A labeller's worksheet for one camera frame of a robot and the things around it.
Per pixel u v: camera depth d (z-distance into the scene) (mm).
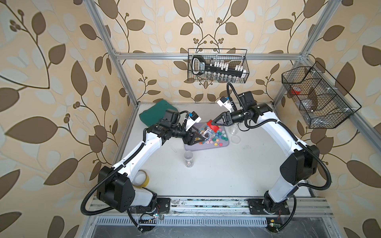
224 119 667
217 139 989
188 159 818
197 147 963
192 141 674
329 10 721
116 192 495
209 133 737
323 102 725
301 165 445
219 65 831
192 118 656
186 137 664
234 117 679
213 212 737
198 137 667
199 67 866
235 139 999
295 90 810
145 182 789
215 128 707
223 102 705
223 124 679
